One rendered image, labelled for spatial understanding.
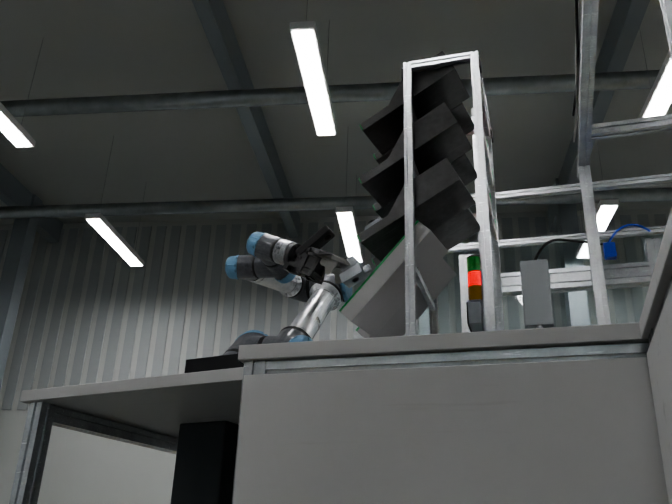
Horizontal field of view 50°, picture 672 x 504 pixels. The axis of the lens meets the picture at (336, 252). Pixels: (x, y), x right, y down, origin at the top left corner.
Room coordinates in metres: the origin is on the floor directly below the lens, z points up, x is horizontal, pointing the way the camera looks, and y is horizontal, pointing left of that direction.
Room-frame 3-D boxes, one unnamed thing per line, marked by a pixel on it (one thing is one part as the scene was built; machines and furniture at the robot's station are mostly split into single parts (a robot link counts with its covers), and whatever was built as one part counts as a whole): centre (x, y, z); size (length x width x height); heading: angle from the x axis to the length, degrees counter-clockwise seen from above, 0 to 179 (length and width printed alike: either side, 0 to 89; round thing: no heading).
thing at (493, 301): (1.61, -0.30, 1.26); 0.36 x 0.21 x 0.80; 163
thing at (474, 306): (2.14, -0.45, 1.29); 0.12 x 0.05 x 0.25; 163
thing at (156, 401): (2.06, 0.28, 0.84); 0.90 x 0.70 x 0.03; 153
